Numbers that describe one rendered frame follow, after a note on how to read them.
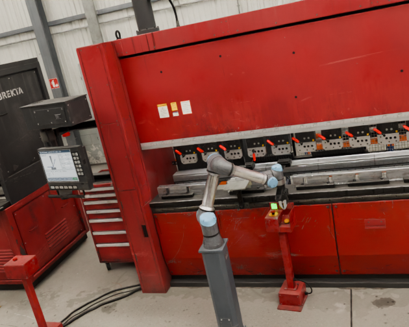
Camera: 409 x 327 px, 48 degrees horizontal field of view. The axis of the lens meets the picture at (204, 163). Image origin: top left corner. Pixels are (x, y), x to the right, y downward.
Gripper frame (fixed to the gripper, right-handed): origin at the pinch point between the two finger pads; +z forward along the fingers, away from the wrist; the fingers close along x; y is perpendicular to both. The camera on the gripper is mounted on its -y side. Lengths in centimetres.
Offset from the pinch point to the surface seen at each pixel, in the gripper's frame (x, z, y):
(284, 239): 4.1, 26.9, -2.2
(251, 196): 31.4, -1.8, 15.9
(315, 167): -12, -5, 60
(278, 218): 4.6, 7.1, -2.7
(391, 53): -81, -95, 50
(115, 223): 186, 29, 20
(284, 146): 2, -38, 33
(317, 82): -30, -84, 42
